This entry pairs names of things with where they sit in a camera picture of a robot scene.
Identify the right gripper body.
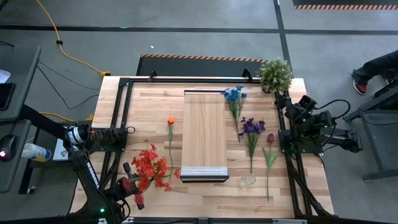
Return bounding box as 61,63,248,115
289,104,335,129

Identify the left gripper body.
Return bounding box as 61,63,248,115
115,161,146,210

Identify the purple flower bunch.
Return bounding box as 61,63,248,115
238,116,267,174

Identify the blue flower bunch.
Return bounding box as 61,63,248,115
221,84,248,143

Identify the orange tulip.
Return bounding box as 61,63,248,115
167,115,177,179

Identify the clear glass vase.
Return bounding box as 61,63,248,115
238,172,257,189

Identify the grey desk shelf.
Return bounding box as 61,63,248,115
0,119,32,194

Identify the potted green plant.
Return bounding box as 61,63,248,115
256,57,295,94

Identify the red black sneaker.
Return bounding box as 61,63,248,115
353,77,368,96

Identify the white printed box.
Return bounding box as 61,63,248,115
52,138,78,162

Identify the person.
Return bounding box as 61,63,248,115
353,50,398,96

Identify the wooden board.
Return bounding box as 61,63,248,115
179,89,230,184

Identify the black mat striped edge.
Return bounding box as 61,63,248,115
292,0,398,10
136,53,268,77

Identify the white plastic bottle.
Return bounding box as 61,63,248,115
21,142,52,163

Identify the black desk leg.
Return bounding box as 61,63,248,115
17,127,41,195

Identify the black slanted support beam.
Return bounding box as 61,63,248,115
18,104,72,141

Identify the black computer mouse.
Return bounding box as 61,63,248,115
0,134,17,162

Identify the grey desk top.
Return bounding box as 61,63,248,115
0,45,42,122

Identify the black tablet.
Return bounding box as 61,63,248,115
0,82,16,111

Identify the white paper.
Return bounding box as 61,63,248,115
0,69,12,84

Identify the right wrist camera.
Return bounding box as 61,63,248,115
298,95,318,110

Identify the grey metal desk frame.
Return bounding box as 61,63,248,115
343,81,398,182

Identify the black table frame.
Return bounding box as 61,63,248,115
67,68,336,224

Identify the short yellow cable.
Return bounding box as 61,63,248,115
39,111,95,123

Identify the long yellow cable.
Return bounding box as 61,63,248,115
35,0,111,78

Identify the black floor cable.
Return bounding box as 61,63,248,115
35,65,100,110
37,60,101,91

